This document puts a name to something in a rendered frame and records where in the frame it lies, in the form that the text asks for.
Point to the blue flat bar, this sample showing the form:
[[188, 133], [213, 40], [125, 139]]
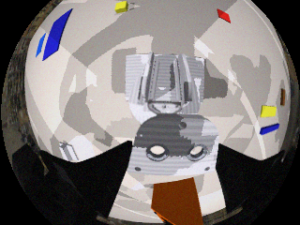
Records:
[[268, 129]]

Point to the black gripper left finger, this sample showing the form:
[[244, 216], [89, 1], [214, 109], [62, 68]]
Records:
[[97, 179]]

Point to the small yellow block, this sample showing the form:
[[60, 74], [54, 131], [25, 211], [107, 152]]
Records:
[[122, 7]]

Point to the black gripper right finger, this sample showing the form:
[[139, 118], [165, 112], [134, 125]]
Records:
[[240, 175]]

